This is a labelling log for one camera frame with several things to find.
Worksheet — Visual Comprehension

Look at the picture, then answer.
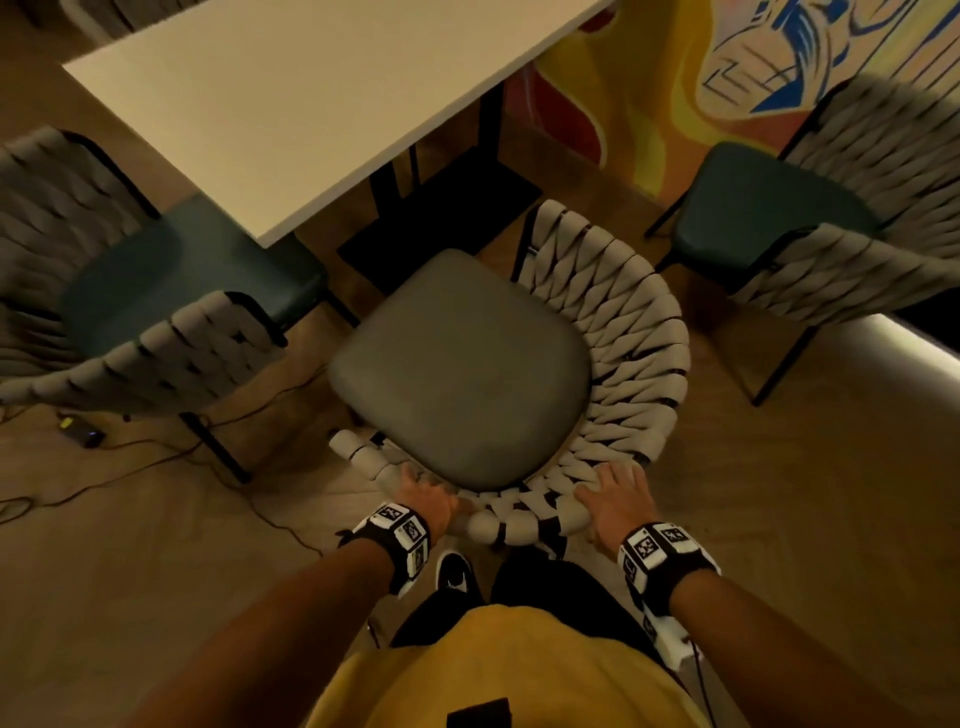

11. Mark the person's right hand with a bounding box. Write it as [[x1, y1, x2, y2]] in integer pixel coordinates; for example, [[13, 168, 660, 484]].
[[573, 461, 665, 556]]

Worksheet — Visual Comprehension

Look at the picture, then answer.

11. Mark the black adapter cable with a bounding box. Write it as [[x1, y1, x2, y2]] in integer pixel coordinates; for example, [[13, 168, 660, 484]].
[[0, 363, 331, 560]]

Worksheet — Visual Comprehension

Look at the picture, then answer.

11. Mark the white table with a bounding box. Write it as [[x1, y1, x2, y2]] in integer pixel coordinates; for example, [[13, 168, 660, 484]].
[[62, 0, 620, 298]]

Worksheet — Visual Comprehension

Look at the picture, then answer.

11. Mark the person's left black shoe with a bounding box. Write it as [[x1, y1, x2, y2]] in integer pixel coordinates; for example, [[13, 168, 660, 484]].
[[433, 548, 481, 601]]

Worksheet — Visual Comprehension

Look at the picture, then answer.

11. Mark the person's right forearm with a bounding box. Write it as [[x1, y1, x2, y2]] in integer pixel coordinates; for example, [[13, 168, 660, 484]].
[[667, 569, 939, 728]]

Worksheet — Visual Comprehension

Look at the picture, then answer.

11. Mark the person's left hand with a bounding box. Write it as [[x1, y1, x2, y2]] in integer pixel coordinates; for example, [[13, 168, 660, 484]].
[[393, 461, 463, 538]]

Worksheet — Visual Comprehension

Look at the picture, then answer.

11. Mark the person's yellow shirt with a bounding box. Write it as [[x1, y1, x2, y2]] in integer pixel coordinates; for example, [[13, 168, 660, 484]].
[[303, 603, 714, 728]]

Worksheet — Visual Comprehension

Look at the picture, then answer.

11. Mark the teal cushion woven chair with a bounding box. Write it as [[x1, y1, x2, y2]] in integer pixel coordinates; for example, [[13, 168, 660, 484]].
[[644, 71, 960, 408], [0, 125, 361, 485]]

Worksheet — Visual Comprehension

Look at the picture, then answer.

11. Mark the black chest device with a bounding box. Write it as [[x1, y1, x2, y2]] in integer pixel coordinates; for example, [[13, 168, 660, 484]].
[[446, 697, 513, 728]]

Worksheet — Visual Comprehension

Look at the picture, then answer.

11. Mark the black wrist rig cable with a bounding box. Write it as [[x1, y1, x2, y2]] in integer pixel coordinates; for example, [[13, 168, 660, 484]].
[[682, 637, 714, 728]]

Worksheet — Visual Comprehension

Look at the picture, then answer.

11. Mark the person's left forearm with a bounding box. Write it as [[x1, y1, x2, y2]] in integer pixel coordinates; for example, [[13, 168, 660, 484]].
[[127, 536, 395, 728]]

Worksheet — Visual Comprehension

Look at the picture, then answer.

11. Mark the black white wrist camera rig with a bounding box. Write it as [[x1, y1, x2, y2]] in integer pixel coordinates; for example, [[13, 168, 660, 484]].
[[617, 522, 723, 673], [335, 500, 433, 599]]

